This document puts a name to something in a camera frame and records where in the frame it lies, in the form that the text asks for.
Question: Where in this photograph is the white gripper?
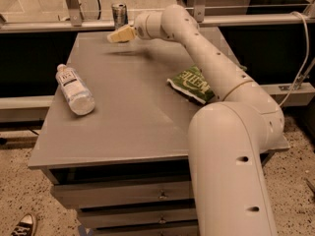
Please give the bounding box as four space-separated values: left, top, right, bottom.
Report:
107 12 163 43

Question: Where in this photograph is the silver blue redbull can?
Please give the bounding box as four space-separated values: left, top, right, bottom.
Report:
111 3 128 30

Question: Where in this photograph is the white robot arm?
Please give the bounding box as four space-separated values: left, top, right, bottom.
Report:
108 5 284 236

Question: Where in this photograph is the clear plastic water bottle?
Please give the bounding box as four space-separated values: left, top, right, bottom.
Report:
55 64 95 116

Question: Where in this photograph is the green kettle chips bag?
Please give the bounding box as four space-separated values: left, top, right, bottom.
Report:
167 64 252 104

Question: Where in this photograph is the grey drawer cabinet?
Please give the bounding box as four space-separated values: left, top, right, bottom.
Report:
28 27 290 236

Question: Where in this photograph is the black white sneaker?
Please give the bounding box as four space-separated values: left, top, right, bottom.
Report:
10 213 36 236

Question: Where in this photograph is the metal railing frame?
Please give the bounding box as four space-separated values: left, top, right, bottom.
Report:
0 0 314 32

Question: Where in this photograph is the white cable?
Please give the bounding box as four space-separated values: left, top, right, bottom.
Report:
279 11 311 108

